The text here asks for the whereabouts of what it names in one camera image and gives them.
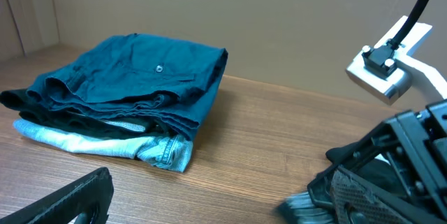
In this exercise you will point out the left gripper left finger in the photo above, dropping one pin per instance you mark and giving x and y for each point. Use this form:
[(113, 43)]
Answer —
[(86, 200)]

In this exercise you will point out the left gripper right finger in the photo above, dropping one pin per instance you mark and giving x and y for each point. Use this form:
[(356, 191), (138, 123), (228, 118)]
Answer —
[(419, 169)]

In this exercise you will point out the folded light denim garment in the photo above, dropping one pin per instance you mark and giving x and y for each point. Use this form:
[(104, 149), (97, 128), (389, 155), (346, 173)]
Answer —
[(168, 153)]

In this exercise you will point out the folded black garment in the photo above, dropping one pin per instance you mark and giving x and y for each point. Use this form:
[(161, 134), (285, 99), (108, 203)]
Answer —
[(75, 123)]

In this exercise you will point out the folded dark blue shorts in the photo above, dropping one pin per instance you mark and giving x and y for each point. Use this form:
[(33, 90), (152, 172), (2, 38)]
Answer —
[(139, 75)]

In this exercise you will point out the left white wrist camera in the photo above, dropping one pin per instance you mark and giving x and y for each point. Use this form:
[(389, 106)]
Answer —
[(387, 75)]

